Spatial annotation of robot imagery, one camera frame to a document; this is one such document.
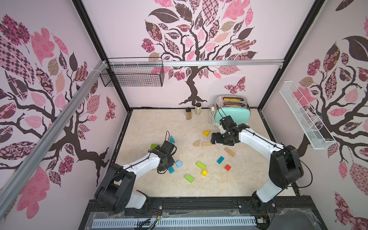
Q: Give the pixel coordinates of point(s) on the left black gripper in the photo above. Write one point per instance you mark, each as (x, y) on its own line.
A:
(171, 162)

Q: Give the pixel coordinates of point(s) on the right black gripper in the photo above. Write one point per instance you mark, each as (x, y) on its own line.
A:
(219, 138)

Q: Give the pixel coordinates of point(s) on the plain wood rectangle block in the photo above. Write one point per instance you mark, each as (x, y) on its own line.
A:
(205, 144)

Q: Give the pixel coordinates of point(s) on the long teal rectangle block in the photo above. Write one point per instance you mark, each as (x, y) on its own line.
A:
(171, 170)

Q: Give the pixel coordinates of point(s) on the printed wood rectangle block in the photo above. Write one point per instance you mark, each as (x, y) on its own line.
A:
(230, 152)

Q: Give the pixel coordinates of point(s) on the small teal block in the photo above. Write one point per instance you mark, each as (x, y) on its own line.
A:
(220, 160)

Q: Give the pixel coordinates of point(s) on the red cube block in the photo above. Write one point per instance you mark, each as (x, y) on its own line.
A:
(227, 167)

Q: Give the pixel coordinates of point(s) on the green rectangle block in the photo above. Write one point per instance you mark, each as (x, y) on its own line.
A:
(201, 165)
(189, 178)

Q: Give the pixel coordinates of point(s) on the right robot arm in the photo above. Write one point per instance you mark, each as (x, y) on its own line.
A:
(285, 166)

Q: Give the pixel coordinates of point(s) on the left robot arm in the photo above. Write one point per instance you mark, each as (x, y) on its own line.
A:
(116, 189)

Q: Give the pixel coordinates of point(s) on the green block far left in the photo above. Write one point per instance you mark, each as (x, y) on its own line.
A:
(153, 146)

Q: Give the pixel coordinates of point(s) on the light blue cube block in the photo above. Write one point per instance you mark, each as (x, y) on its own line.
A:
(178, 164)

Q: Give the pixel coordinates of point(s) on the natural wood triangle block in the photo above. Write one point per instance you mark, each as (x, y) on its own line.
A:
(197, 143)

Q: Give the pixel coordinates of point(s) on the pale spice jar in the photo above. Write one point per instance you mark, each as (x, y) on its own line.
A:
(198, 108)

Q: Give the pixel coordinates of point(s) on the green rectangle block front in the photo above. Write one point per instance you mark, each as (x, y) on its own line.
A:
(189, 178)

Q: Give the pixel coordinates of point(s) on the mint green toaster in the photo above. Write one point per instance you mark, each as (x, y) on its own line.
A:
(231, 105)

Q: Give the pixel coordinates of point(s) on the brown spice jar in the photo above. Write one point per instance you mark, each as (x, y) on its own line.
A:
(188, 113)

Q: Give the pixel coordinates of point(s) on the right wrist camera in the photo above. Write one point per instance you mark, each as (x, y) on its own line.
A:
(227, 123)

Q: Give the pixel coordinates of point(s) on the white slotted cable duct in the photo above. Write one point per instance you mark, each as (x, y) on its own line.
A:
(190, 222)

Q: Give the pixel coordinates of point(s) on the black wire basket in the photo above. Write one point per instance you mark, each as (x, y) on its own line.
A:
(134, 72)

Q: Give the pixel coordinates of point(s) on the aluminium frame bar rear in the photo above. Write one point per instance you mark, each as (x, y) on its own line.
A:
(251, 62)

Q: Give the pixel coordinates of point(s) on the aluminium frame bar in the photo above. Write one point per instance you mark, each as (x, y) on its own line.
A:
(21, 176)
(251, 62)

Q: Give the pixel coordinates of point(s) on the white wire shelf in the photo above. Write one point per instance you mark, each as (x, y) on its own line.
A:
(309, 120)

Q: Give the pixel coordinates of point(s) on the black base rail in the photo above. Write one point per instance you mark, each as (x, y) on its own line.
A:
(283, 213)

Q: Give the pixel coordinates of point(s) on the aluminium frame bar left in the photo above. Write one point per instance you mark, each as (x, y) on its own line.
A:
(21, 176)

